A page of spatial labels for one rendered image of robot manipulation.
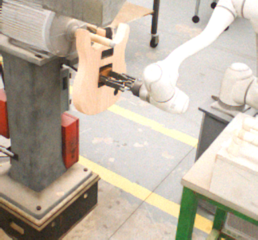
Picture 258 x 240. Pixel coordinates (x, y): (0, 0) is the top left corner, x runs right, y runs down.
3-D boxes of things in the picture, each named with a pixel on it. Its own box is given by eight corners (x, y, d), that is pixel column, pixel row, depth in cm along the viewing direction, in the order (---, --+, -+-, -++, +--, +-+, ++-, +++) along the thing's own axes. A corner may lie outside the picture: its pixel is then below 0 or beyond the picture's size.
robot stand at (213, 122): (205, 176, 301) (222, 90, 267) (240, 196, 287) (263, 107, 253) (183, 196, 282) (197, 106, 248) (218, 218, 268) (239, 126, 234)
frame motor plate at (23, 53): (-15, 44, 206) (-16, 36, 204) (23, 29, 224) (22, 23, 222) (40, 66, 191) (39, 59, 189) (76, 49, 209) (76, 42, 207)
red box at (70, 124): (35, 154, 258) (31, 102, 241) (49, 144, 268) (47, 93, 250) (66, 171, 248) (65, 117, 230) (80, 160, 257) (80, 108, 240)
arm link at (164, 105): (163, 89, 190) (156, 74, 179) (195, 100, 184) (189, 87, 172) (152, 109, 187) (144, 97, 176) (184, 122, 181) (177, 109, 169)
